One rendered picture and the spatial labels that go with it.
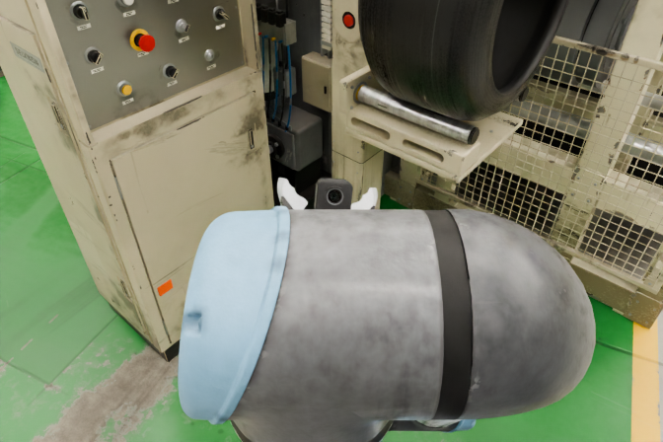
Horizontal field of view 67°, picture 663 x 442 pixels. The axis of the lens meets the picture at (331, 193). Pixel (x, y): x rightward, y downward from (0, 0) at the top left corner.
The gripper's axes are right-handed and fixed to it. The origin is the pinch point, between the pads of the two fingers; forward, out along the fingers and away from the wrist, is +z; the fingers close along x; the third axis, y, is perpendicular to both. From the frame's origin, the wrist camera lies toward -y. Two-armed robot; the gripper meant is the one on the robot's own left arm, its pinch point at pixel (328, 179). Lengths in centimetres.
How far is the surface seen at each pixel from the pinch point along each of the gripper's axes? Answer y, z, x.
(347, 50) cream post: 8, 71, 6
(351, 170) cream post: 47, 69, 14
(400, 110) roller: 13, 50, 20
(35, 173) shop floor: 126, 147, -136
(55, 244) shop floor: 122, 94, -104
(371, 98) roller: 14, 56, 13
